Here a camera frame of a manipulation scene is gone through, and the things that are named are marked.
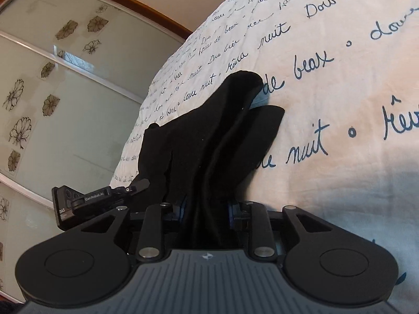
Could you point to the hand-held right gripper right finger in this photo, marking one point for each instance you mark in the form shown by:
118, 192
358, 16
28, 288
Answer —
231, 216

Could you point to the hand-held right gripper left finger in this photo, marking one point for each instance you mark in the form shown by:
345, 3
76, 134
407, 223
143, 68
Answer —
178, 214

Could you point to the wooden wardrobe frame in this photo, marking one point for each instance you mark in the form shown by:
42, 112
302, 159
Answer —
147, 16

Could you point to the floral glass wardrobe door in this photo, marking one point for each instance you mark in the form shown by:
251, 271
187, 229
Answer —
81, 104

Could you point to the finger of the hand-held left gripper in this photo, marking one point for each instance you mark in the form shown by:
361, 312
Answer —
139, 184

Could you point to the white script-printed blanket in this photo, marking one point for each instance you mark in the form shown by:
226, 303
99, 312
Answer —
327, 121

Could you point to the black pants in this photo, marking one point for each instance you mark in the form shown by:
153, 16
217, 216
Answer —
212, 137

